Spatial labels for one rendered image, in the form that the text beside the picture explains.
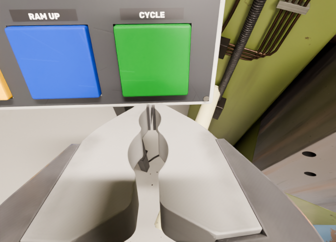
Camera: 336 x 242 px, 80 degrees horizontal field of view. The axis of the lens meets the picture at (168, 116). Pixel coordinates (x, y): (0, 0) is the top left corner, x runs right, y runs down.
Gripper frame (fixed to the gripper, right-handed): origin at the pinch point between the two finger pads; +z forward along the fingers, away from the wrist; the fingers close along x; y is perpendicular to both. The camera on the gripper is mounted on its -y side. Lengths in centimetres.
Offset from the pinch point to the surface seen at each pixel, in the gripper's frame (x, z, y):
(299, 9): 26.7, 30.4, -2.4
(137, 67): -1.8, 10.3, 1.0
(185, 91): 3.4, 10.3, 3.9
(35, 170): -72, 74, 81
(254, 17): 20.1, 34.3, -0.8
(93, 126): -42, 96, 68
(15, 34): -12.7, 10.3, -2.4
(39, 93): -12.7, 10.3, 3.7
